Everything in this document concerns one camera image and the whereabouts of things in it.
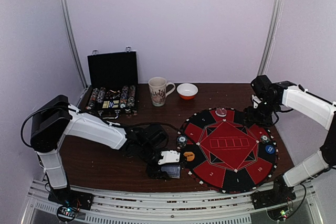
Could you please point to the orange white small bowl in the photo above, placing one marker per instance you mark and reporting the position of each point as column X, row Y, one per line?
column 187, row 91

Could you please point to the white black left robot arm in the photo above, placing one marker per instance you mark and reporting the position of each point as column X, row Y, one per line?
column 58, row 119

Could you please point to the aluminium frame post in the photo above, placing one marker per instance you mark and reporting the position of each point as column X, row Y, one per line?
column 270, row 39
column 72, row 43

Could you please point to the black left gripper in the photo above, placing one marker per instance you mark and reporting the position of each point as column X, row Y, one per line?
column 155, row 173

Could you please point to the left aluminium frame post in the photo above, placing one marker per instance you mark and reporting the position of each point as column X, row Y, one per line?
column 72, row 43

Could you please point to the black poker chip case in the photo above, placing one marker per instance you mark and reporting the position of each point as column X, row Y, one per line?
column 114, row 83

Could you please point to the clear red dealer button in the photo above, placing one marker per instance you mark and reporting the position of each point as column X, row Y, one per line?
column 222, row 112

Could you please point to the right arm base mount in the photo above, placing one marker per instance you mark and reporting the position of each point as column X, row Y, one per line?
column 278, row 206

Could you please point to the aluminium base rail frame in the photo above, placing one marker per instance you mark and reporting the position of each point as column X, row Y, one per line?
column 193, row 207

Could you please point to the round red black poker mat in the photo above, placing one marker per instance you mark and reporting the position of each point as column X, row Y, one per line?
column 229, row 156

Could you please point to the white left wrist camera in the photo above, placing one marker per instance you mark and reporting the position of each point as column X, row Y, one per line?
column 169, row 157

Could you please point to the orange big blind button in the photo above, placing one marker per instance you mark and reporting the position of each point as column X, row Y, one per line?
column 190, row 156

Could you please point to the tall ceramic seashell mug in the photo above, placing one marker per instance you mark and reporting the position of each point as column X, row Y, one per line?
column 160, row 88

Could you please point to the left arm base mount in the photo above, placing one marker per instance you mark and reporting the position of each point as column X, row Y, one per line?
column 69, row 208

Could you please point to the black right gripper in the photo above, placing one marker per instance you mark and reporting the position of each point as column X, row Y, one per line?
column 255, row 116

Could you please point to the green white chip stack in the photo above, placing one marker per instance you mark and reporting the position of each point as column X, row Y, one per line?
column 264, row 138
column 181, row 141

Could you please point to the right aluminium frame post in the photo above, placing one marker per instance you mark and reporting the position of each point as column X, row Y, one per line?
column 270, row 39

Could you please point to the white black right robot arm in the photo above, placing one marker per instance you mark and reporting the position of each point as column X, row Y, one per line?
column 270, row 98

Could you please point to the blue playing card deck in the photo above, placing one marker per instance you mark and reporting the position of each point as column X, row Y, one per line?
column 172, row 170

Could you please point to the blue small blind button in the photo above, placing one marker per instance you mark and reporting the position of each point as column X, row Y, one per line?
column 270, row 149

